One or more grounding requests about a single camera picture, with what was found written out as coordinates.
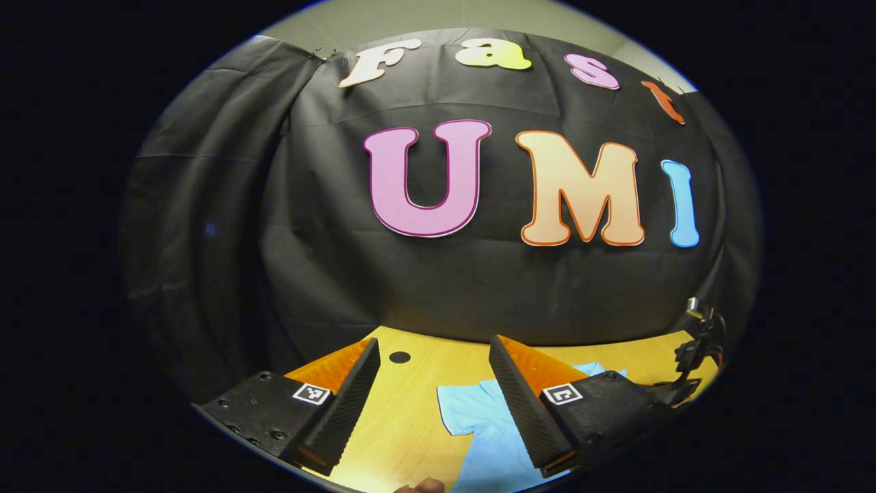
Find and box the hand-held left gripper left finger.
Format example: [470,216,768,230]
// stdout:
[198,338,381,477]

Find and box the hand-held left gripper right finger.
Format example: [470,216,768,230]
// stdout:
[489,335,675,479]

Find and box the light blue T-shirt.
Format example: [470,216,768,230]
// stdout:
[437,362,627,493]

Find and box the black backdrop cloth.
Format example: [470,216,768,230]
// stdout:
[122,27,762,405]

